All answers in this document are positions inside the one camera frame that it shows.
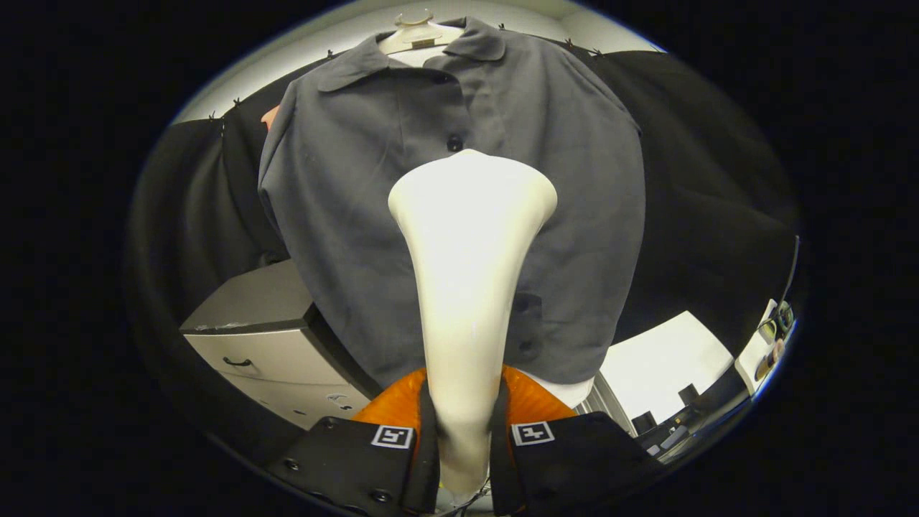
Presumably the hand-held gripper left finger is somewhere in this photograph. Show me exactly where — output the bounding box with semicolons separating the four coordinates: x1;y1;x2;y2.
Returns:
267;368;441;516

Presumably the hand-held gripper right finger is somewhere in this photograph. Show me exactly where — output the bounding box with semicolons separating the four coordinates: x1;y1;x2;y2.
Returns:
490;365;665;516

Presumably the white garment steamer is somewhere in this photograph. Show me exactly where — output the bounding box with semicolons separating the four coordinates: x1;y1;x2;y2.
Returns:
388;149;559;496

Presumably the grey button shirt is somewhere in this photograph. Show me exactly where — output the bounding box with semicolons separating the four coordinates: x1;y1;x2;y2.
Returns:
257;16;647;388

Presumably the white table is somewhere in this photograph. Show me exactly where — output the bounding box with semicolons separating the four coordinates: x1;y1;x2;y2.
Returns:
574;310;737;439

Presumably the grey drawer cabinet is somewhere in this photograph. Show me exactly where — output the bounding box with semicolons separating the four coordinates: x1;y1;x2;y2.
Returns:
179;258;385;432

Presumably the white shelf board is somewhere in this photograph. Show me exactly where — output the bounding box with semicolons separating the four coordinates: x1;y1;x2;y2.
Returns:
736;298;790;396

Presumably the brown small bottle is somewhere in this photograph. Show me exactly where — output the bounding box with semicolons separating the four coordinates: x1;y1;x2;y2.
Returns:
754;348;783;381

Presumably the black upright stand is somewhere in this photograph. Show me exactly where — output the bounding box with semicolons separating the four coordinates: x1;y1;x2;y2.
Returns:
779;236;800;302

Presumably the white mannequin torso form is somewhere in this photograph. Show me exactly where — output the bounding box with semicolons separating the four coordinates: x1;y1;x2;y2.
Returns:
377;11;597;410

